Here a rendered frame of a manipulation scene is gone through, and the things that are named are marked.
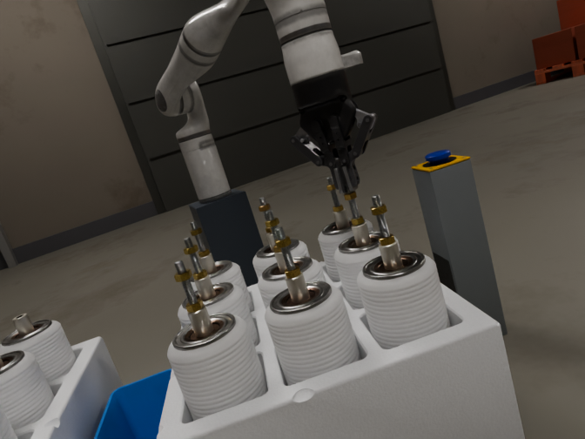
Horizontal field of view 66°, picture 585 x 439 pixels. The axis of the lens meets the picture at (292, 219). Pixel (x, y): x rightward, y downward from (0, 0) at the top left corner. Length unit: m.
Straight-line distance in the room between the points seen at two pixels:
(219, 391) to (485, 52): 5.15
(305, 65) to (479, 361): 0.40
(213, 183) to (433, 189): 0.66
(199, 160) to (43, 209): 2.82
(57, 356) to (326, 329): 0.48
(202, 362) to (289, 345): 0.10
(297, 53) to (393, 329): 0.36
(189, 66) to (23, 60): 2.99
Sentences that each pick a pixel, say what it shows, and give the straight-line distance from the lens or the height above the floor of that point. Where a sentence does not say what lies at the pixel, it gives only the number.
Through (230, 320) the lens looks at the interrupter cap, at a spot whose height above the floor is 0.25.
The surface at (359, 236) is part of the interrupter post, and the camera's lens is 0.65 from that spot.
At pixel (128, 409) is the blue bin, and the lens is 0.85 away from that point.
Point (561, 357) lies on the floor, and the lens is 0.81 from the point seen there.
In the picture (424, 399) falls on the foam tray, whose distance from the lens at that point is 0.55.
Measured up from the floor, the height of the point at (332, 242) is 0.24.
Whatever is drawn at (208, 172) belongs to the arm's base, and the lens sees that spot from 1.22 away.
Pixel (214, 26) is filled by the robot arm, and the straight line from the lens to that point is 1.02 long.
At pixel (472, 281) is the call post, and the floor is 0.11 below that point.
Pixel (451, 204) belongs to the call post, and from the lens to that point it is 0.75.
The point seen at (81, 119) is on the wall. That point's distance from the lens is 3.92.
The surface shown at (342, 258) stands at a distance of 0.64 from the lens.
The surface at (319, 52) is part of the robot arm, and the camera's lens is 0.60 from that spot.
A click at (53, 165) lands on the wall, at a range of 3.93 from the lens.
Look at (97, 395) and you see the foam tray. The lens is 0.84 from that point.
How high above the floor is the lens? 0.46
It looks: 13 degrees down
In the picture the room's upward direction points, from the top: 17 degrees counter-clockwise
